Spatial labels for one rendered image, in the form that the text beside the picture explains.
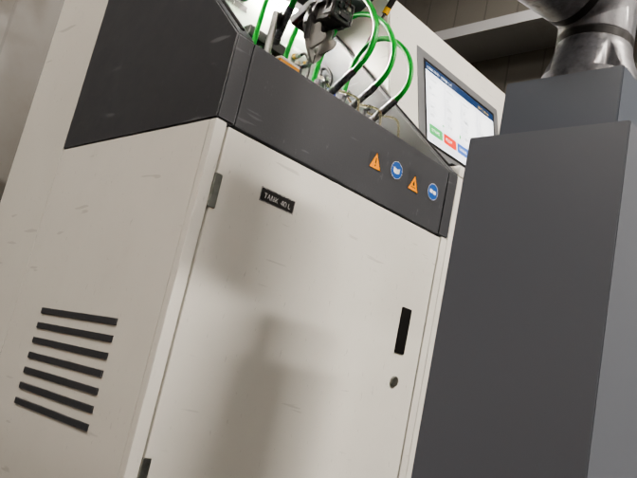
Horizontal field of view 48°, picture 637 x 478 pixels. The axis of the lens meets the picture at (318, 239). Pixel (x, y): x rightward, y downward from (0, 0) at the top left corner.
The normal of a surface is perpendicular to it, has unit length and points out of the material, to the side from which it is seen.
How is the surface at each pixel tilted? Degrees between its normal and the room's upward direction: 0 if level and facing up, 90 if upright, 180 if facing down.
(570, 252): 90
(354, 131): 90
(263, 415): 90
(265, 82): 90
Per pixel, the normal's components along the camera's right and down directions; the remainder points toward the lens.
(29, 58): 0.72, 0.00
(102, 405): -0.68, -0.29
